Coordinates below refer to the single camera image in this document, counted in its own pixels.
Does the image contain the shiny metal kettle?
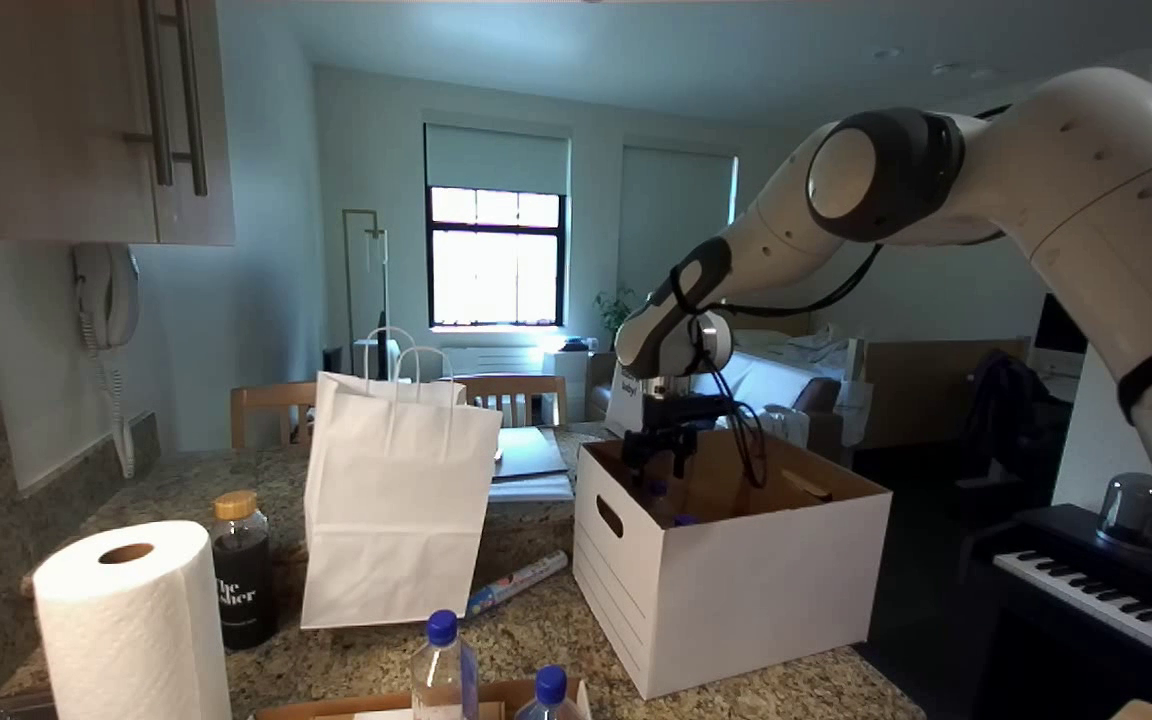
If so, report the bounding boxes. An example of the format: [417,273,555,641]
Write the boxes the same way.
[1093,469,1152,548]

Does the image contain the white radiator cover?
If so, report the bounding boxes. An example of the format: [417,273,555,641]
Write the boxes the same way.
[435,341,603,391]

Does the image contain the white paper bag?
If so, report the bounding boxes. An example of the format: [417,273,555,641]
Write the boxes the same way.
[298,368,504,635]

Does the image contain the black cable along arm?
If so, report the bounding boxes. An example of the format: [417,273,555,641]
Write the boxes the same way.
[712,239,888,326]

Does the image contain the white wall phone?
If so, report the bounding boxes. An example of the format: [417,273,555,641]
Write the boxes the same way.
[69,239,143,486]

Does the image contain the black framed window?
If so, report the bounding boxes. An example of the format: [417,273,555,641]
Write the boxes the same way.
[421,179,573,335]

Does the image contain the white paper towel roll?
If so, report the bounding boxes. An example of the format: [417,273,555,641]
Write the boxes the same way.
[27,518,237,720]

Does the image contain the dark jar gold lid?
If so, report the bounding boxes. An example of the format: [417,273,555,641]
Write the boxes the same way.
[208,489,282,658]

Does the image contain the black piano keyboard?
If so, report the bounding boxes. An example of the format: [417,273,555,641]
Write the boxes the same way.
[964,500,1152,720]

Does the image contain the bed with white bedding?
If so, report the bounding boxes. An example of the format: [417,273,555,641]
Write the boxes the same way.
[733,332,878,452]

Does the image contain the dark chair with clothes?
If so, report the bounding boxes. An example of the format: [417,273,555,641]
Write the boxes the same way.
[951,343,1064,493]

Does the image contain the white cardboard box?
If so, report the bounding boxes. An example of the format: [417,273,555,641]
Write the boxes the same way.
[568,429,896,706]

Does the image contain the green potted plant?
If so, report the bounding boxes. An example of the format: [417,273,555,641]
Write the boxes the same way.
[591,285,635,358]

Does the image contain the blue cap water bottle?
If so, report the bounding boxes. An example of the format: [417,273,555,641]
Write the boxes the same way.
[408,607,483,720]
[511,661,586,720]

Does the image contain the metal cabinet handle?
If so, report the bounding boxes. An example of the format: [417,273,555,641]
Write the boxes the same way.
[133,0,180,191]
[173,0,216,199]

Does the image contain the thin metal stand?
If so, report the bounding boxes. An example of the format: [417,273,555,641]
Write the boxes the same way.
[340,205,398,384]

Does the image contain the small labelled cardboard box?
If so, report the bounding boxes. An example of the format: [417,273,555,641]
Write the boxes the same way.
[252,678,591,720]

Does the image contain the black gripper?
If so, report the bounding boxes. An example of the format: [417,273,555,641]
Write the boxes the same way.
[627,384,745,486]

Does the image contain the white roller blind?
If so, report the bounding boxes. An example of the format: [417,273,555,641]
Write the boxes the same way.
[421,119,575,199]

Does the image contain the small printed white bag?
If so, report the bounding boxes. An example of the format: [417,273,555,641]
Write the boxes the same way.
[603,366,658,444]

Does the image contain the wooden dining chair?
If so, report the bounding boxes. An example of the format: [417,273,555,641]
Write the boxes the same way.
[227,381,326,458]
[452,371,573,433]

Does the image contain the window with closed blind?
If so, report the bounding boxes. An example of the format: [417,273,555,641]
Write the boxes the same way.
[618,141,745,329]

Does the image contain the wooden wall cabinet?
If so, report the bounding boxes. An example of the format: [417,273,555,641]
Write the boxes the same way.
[0,0,237,247]

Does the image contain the dark computer monitor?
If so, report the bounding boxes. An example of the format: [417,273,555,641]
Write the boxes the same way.
[1034,292,1098,366]

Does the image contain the wooden headboard panel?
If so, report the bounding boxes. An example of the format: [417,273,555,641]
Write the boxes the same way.
[854,332,1037,452]

